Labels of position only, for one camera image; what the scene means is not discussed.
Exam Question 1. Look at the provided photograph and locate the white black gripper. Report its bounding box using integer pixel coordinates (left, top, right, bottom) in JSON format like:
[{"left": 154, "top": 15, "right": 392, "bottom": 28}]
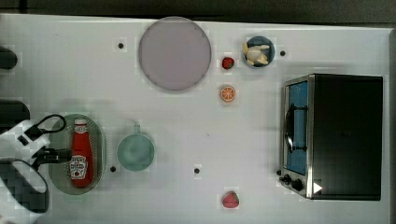
[{"left": 17, "top": 124, "right": 72, "bottom": 164}]

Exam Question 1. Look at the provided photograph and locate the red ketchup bottle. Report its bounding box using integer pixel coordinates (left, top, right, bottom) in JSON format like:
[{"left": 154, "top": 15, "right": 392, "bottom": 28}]
[{"left": 69, "top": 118, "right": 93, "bottom": 188}]

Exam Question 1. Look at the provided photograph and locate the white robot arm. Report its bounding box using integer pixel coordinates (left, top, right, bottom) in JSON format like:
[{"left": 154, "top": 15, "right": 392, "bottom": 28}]
[{"left": 1, "top": 119, "right": 72, "bottom": 224}]

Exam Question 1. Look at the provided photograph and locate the green oval strainer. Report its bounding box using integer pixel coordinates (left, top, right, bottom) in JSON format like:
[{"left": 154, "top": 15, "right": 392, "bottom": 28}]
[{"left": 49, "top": 114, "right": 106, "bottom": 195}]

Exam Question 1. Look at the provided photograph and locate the green mug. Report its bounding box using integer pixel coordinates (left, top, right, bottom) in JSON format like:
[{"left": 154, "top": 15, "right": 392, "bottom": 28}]
[{"left": 117, "top": 124, "right": 155, "bottom": 172}]

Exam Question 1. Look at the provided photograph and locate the lilac round plate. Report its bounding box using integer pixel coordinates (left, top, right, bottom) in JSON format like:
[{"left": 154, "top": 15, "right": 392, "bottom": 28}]
[{"left": 138, "top": 17, "right": 211, "bottom": 91}]

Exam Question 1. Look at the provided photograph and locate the red strawberry near oven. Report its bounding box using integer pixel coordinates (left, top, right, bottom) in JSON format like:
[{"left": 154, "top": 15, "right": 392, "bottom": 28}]
[{"left": 222, "top": 190, "right": 240, "bottom": 209}]

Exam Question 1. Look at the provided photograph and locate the orange slice toy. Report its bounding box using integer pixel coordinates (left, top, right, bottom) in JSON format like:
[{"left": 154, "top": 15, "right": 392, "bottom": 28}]
[{"left": 219, "top": 86, "right": 235, "bottom": 102}]

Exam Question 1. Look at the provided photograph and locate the red strawberry near bowl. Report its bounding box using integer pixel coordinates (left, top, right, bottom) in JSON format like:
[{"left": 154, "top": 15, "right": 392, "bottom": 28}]
[{"left": 221, "top": 57, "right": 234, "bottom": 70}]

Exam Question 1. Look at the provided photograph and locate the peeled banana toy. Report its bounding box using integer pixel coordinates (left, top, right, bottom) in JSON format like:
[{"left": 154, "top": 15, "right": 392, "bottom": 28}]
[{"left": 242, "top": 42, "right": 269, "bottom": 66}]

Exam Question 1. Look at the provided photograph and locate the blue bowl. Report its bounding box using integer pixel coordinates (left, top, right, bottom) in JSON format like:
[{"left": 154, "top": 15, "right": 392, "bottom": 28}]
[{"left": 243, "top": 35, "right": 276, "bottom": 68}]

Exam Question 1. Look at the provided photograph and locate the black steel toaster oven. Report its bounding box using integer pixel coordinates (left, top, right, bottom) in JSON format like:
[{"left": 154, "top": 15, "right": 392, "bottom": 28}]
[{"left": 276, "top": 74, "right": 383, "bottom": 201}]

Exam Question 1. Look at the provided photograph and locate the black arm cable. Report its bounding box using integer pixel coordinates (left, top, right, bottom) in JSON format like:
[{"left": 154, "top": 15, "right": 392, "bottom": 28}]
[{"left": 31, "top": 113, "right": 67, "bottom": 135}]

